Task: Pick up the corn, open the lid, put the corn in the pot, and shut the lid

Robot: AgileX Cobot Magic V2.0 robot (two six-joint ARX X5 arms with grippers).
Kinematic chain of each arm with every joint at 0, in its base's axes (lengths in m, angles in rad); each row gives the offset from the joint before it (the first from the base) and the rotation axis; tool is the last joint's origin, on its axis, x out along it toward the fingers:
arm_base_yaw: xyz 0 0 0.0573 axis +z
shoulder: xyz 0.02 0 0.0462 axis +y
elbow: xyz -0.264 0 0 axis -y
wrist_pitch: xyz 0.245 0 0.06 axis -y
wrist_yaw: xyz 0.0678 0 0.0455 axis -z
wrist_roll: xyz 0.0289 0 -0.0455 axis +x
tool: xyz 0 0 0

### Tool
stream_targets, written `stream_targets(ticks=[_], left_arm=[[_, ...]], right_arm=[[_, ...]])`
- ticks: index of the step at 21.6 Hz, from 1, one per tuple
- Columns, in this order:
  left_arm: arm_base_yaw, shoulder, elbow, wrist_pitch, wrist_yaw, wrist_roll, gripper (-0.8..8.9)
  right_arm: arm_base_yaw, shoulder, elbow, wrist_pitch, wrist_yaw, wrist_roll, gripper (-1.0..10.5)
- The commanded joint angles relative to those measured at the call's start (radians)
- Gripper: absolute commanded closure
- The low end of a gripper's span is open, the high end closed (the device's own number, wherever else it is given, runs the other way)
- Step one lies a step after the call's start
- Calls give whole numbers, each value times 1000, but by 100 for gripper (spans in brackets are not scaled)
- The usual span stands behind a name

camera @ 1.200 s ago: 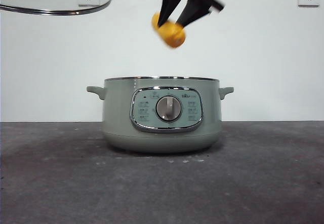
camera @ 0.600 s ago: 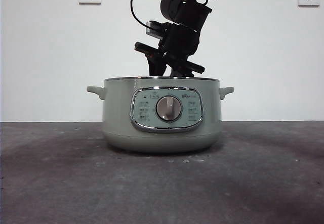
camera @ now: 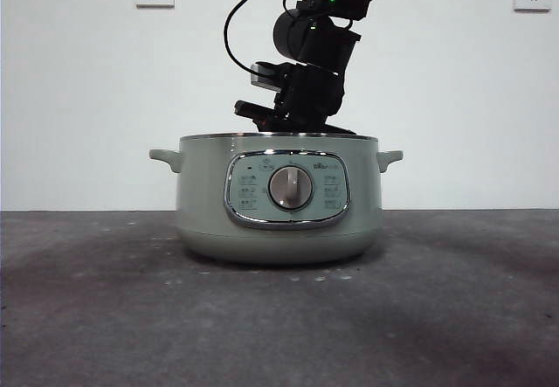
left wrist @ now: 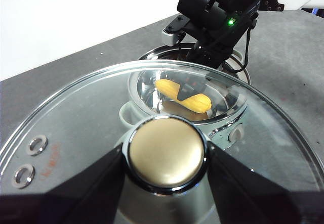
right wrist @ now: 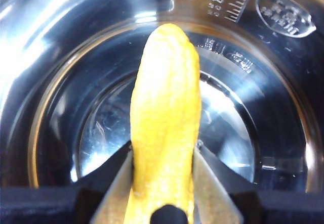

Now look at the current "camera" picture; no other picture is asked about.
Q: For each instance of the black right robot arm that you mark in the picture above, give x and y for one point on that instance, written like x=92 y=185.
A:
x=314 y=42

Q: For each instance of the pale green electric pot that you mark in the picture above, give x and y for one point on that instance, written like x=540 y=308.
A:
x=205 y=195

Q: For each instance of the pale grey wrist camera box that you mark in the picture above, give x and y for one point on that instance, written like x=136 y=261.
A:
x=264 y=77

